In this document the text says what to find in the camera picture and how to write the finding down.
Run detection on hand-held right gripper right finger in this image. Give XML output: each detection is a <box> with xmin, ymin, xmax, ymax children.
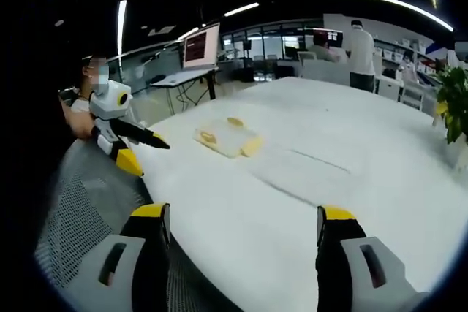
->
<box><xmin>314</xmin><ymin>205</ymin><xmax>429</xmax><ymax>312</ymax></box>

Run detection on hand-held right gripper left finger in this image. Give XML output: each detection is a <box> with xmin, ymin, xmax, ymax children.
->
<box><xmin>67</xmin><ymin>202</ymin><xmax>172</xmax><ymax>312</ymax></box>

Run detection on clear box with yellow buckles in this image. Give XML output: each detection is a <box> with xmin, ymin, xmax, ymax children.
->
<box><xmin>193</xmin><ymin>117</ymin><xmax>265</xmax><ymax>159</ymax></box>

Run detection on person's upper body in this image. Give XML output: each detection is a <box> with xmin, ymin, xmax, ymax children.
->
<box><xmin>58</xmin><ymin>56</ymin><xmax>97</xmax><ymax>114</ymax></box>

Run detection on grey mesh office chair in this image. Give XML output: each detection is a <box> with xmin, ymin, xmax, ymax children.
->
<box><xmin>34</xmin><ymin>139</ymin><xmax>235</xmax><ymax>312</ymax></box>

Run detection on white desk with black legs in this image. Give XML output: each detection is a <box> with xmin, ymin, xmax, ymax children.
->
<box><xmin>149</xmin><ymin>66</ymin><xmax>220</xmax><ymax>101</ymax></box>

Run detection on narrow ceiling light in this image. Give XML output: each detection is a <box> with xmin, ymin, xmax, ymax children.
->
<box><xmin>117</xmin><ymin>0</ymin><xmax>128</xmax><ymax>58</ymax></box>

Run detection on computer monitor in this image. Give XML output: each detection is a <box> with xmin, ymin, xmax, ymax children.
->
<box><xmin>181</xmin><ymin>22</ymin><xmax>222</xmax><ymax>70</ymax></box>

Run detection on short ceiling light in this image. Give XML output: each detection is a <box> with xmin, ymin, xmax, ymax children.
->
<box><xmin>223</xmin><ymin>1</ymin><xmax>260</xmax><ymax>18</ymax></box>

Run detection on white slatted chair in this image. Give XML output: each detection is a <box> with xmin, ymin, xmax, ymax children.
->
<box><xmin>399</xmin><ymin>86</ymin><xmax>426</xmax><ymax>111</ymax></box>

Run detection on green potted plant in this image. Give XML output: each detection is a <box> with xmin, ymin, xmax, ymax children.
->
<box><xmin>434</xmin><ymin>66</ymin><xmax>468</xmax><ymax>145</ymax></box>

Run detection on shelf with white boxes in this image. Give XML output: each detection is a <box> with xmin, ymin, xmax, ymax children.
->
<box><xmin>378</xmin><ymin>37</ymin><xmax>442</xmax><ymax>74</ymax></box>

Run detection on long ceiling light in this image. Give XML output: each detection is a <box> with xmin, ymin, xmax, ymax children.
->
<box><xmin>307</xmin><ymin>0</ymin><xmax>455</xmax><ymax>32</ymax></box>

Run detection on black cables under desk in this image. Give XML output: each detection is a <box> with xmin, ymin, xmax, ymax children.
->
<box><xmin>166</xmin><ymin>80</ymin><xmax>200</xmax><ymax>110</ymax></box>

